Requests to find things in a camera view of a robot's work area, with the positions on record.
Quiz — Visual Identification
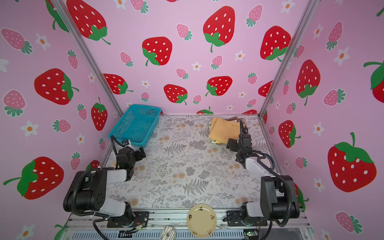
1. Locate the red plaid skirt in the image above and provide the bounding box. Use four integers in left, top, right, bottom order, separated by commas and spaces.
226, 117, 249, 134

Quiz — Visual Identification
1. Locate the tan skirt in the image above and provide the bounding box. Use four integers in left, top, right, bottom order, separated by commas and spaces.
209, 117, 241, 144

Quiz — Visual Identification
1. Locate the lemon print skirt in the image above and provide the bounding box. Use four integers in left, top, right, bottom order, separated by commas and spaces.
209, 122, 221, 145

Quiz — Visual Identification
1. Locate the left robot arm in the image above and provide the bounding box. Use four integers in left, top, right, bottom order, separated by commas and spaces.
63, 146, 146, 220

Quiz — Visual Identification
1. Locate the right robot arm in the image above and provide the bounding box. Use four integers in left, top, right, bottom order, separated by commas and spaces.
227, 131, 300, 227

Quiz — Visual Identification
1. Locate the teal plastic basket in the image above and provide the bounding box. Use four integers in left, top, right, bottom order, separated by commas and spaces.
109, 105, 162, 148

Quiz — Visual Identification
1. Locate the cream plate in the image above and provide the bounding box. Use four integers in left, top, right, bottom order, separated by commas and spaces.
187, 204, 217, 239

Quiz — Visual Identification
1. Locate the chocolate drizzled donut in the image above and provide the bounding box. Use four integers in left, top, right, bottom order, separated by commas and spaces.
161, 226, 176, 240

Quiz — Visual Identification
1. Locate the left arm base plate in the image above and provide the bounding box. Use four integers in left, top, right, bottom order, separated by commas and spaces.
107, 211, 150, 229

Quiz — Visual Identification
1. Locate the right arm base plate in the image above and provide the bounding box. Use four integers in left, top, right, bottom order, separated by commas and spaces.
223, 210, 269, 227

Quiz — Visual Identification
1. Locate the aluminium frame rail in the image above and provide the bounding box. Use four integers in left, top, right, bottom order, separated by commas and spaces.
56, 208, 316, 240

